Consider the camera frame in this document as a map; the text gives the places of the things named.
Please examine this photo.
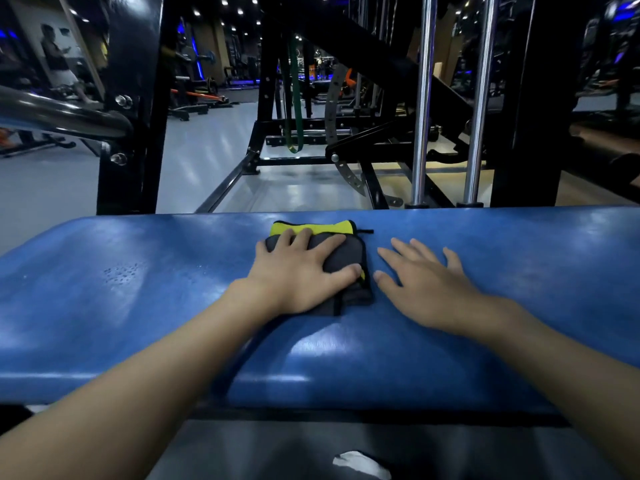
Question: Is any black foam roller pad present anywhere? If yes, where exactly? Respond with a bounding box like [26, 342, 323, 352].
[607, 153, 640, 188]

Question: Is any person's right hand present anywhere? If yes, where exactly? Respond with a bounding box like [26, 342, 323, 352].
[372, 238, 489, 335]

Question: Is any black upright post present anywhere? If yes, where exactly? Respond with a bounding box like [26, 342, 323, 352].
[96, 0, 176, 215]

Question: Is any chrome guide rod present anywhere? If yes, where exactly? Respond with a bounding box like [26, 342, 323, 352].
[409, 0, 439, 208]
[462, 0, 501, 207]

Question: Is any black gym equipment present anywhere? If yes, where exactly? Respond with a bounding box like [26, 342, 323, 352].
[569, 0, 640, 128]

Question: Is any person's left hand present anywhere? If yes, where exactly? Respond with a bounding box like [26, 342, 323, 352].
[245, 228, 363, 317]

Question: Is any green resistance band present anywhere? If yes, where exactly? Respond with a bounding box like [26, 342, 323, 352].
[279, 32, 305, 154]

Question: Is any person's left forearm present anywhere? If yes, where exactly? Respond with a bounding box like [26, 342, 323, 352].
[0, 279, 281, 480]

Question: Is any grey and yellow cleaning cloth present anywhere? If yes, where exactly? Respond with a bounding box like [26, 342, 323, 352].
[263, 219, 375, 317]

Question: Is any black machine column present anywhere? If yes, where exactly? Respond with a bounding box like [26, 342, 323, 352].
[489, 0, 603, 208]

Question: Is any perforated steel adjustment arc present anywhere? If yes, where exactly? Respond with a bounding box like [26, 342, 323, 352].
[325, 64, 405, 208]

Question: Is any blue padded bench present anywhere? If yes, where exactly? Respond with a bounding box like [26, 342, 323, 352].
[0, 205, 640, 428]

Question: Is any person's right forearm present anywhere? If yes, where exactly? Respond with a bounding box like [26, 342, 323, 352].
[469, 294, 640, 478]

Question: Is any black weight machine frame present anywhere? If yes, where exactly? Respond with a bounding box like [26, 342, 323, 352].
[195, 0, 496, 214]

